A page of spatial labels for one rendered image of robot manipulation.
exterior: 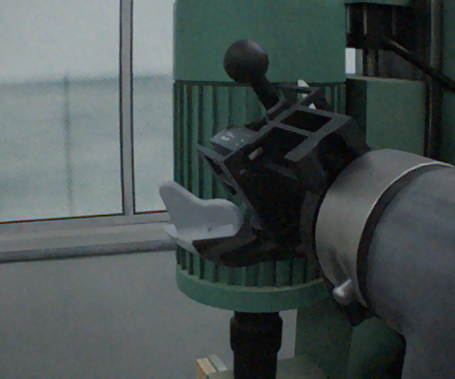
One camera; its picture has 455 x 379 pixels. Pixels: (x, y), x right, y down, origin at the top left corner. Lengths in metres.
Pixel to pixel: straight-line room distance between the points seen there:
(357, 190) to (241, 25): 0.30
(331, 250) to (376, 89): 0.35
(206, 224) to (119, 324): 1.72
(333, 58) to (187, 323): 1.70
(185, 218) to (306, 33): 0.21
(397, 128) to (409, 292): 0.41
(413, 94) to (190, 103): 0.23
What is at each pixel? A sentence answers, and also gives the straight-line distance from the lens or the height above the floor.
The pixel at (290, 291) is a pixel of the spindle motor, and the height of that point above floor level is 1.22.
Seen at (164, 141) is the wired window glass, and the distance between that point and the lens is 2.03.
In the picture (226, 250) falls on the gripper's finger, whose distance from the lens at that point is 0.38.
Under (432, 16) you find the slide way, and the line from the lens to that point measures 0.64.
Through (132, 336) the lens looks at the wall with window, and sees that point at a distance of 2.15.
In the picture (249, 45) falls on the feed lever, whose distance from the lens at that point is 0.44.
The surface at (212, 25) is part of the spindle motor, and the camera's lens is 0.54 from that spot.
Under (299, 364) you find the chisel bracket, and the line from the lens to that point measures 0.75.
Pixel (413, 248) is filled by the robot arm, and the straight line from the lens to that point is 0.22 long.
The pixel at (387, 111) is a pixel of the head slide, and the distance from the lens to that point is 0.61.
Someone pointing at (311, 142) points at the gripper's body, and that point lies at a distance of 0.29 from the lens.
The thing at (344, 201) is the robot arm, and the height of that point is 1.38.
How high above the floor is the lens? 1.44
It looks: 13 degrees down
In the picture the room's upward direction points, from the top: straight up
